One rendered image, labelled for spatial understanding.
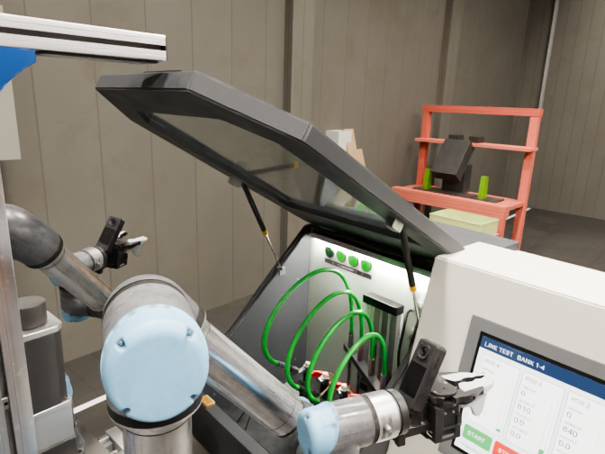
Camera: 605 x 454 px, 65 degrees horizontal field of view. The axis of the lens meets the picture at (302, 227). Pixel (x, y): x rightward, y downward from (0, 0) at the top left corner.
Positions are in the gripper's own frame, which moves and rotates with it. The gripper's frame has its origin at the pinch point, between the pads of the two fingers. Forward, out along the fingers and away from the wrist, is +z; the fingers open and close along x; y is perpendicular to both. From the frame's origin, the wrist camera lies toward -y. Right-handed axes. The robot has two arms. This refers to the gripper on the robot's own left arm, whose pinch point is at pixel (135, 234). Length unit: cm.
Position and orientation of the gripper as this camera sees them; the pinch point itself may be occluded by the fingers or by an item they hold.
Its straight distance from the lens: 172.0
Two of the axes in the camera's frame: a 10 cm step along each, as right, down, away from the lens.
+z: 2.8, -2.4, 9.3
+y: -1.7, 9.4, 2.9
